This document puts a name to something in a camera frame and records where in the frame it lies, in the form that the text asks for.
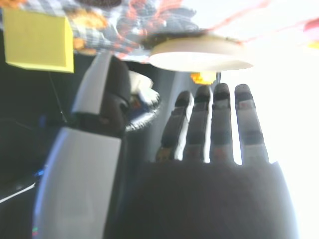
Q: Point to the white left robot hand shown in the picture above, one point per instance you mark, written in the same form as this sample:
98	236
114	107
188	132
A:
199	199

